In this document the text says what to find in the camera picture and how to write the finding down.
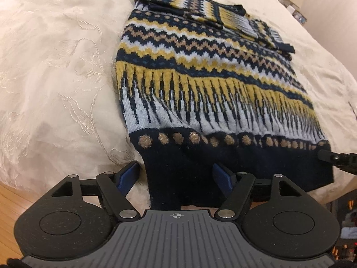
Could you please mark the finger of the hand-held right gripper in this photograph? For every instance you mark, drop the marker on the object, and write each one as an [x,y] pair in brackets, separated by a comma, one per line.
[339,159]

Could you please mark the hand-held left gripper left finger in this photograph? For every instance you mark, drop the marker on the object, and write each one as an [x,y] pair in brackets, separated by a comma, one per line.
[128,176]

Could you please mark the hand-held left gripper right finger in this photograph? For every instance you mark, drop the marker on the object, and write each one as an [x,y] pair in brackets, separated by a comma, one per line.
[221,176]

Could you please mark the patterned knit sweater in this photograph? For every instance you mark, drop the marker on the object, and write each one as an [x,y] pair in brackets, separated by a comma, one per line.
[217,95]

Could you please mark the white bed cover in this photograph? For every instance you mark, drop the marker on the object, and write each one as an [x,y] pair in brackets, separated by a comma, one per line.
[55,75]

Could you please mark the cream nightstand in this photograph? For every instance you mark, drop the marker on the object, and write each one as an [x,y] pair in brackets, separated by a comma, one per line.
[292,8]

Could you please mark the photo frame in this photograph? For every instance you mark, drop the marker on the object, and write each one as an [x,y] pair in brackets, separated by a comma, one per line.
[299,17]

